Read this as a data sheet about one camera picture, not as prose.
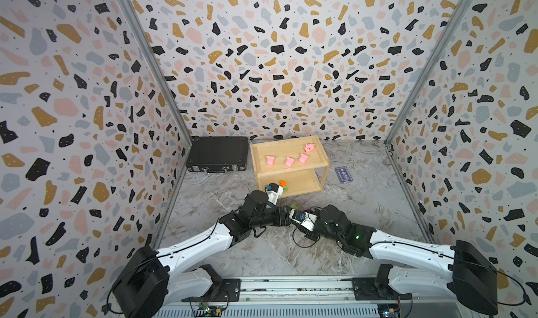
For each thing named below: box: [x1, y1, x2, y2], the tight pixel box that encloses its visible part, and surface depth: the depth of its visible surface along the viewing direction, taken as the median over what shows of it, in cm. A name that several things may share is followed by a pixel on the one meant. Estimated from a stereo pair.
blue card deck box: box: [334, 166, 354, 184], surface depth 108 cm
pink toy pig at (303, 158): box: [298, 153, 309, 164], surface depth 87 cm
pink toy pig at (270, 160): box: [266, 155, 276, 167], surface depth 85 cm
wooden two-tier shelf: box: [250, 135, 331, 199], surface depth 90 cm
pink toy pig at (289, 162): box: [284, 156, 295, 170], surface depth 85 cm
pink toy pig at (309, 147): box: [303, 143, 316, 152], surface depth 90 cm
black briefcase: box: [185, 135, 249, 175], surface depth 108 cm
